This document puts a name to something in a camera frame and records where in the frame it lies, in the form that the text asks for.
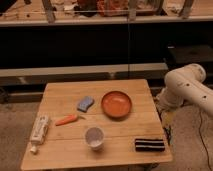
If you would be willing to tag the blue sponge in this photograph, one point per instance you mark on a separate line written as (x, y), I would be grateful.
(85, 103)

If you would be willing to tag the orange toy carrot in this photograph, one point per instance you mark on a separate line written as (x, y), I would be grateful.
(68, 119)

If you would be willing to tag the orange bowl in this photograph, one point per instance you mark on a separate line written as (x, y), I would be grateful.
(116, 104)

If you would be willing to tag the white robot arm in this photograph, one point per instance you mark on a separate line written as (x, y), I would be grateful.
(186, 83)

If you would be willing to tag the black box on shelf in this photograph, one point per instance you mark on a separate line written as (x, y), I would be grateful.
(183, 55)

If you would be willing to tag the wooden table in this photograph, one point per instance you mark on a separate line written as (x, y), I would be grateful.
(80, 135)

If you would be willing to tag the white toothpaste tube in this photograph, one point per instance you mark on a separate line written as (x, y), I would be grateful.
(39, 132)

